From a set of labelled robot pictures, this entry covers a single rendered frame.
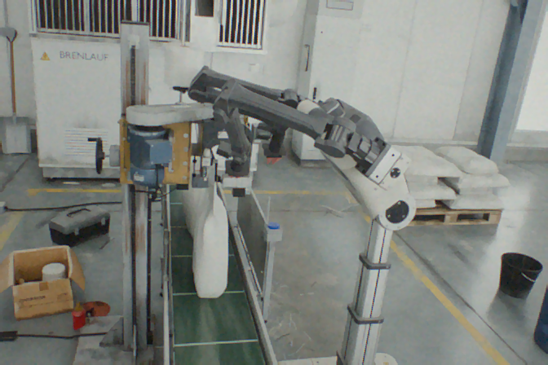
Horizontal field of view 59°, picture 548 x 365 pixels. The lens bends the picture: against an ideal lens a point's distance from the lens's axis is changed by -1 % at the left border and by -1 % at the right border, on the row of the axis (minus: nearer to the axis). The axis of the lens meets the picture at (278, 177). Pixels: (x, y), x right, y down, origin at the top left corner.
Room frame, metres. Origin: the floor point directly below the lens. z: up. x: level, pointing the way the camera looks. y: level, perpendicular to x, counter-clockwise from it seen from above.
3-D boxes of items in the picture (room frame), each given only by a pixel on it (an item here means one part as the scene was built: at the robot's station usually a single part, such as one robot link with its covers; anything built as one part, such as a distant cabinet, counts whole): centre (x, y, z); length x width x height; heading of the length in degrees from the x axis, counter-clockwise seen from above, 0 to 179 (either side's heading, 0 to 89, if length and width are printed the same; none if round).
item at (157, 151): (1.96, 0.52, 1.25); 0.10 x 0.08 x 0.12; 130
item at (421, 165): (4.61, -1.42, 0.56); 0.66 x 0.42 x 0.15; 105
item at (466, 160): (5.00, -1.95, 0.56); 0.67 x 0.43 x 0.15; 15
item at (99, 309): (2.53, 1.05, 0.02); 0.22 x 0.18 x 0.04; 15
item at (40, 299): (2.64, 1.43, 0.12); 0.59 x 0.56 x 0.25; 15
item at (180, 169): (2.28, 0.62, 1.18); 0.34 x 0.25 x 0.31; 105
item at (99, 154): (2.20, 0.87, 1.13); 0.18 x 0.11 x 0.18; 15
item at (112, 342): (2.26, 0.82, 0.10); 0.50 x 0.42 x 0.20; 15
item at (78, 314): (2.36, 1.08, 0.12); 0.15 x 0.08 x 0.23; 15
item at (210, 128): (2.40, 0.30, 1.21); 0.30 x 0.25 x 0.30; 15
